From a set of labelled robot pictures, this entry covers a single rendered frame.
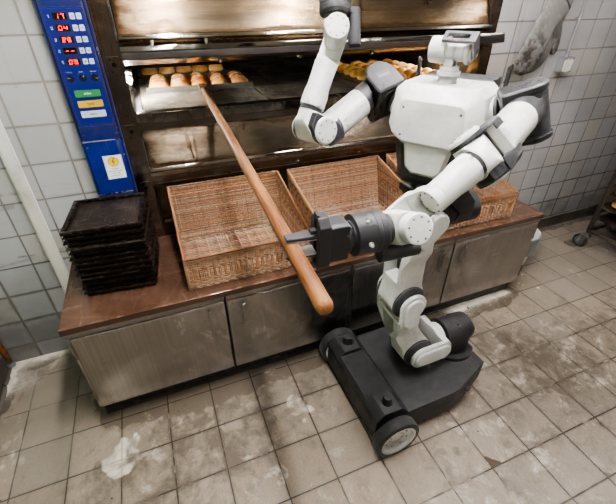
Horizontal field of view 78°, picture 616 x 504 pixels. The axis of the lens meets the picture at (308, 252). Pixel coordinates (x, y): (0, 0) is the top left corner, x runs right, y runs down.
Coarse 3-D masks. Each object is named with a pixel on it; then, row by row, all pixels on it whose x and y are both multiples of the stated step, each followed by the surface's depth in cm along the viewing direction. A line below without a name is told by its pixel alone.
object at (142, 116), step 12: (336, 96) 188; (168, 108) 167; (180, 108) 167; (192, 108) 167; (204, 108) 168; (228, 108) 172; (240, 108) 174; (252, 108) 176; (264, 108) 178; (276, 108) 180; (288, 108) 182; (144, 120) 162; (156, 120) 163; (168, 120) 165
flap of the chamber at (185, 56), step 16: (240, 48) 148; (256, 48) 150; (272, 48) 152; (288, 48) 155; (304, 48) 157; (352, 48) 164; (368, 48) 167; (384, 48) 171; (400, 48) 177; (416, 48) 184; (128, 64) 149; (144, 64) 153
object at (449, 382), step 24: (456, 312) 179; (360, 336) 191; (384, 336) 191; (456, 336) 171; (336, 360) 180; (360, 360) 175; (384, 360) 178; (456, 360) 177; (480, 360) 178; (360, 384) 165; (384, 384) 165; (408, 384) 167; (432, 384) 167; (456, 384) 167; (360, 408) 164; (384, 408) 153; (408, 408) 157; (432, 408) 164
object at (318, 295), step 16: (208, 96) 173; (224, 128) 133; (240, 160) 108; (256, 176) 98; (256, 192) 92; (272, 208) 83; (272, 224) 80; (288, 256) 70; (304, 256) 69; (304, 272) 64; (304, 288) 64; (320, 288) 61; (320, 304) 58
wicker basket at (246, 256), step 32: (192, 192) 182; (224, 192) 187; (288, 192) 182; (192, 224) 186; (224, 224) 192; (288, 224) 193; (192, 256) 176; (224, 256) 176; (256, 256) 160; (192, 288) 156
